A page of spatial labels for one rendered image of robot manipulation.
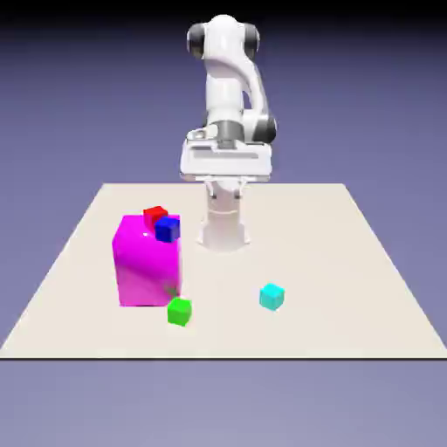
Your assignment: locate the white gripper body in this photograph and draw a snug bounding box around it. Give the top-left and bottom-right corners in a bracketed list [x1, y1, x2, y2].
[179, 138, 274, 184]

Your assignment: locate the small blue cube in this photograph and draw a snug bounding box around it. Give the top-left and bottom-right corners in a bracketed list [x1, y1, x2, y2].
[154, 216, 182, 244]

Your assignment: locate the small red cube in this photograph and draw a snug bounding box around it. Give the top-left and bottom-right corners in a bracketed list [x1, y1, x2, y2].
[142, 205, 169, 229]

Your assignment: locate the small cyan cube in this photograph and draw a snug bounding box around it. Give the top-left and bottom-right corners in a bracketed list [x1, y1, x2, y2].
[258, 282, 286, 312]

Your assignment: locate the small green cube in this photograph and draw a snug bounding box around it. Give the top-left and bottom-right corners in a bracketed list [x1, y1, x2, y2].
[166, 297, 193, 328]

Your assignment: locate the large magenta box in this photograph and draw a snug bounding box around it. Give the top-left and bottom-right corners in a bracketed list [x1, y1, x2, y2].
[111, 214, 183, 308]

